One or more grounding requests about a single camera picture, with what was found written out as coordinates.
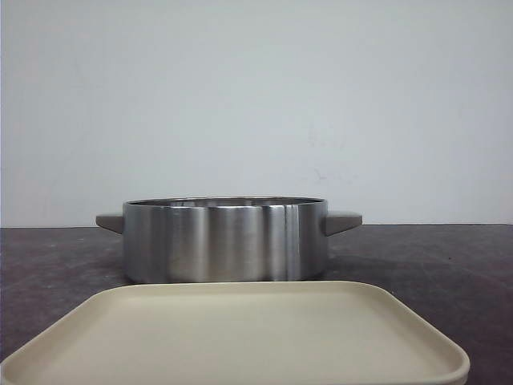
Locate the stainless steel steamer pot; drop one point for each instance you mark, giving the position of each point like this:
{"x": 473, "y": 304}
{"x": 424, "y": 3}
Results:
{"x": 226, "y": 239}

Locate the cream rectangular tray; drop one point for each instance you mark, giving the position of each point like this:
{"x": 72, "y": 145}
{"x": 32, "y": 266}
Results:
{"x": 240, "y": 333}

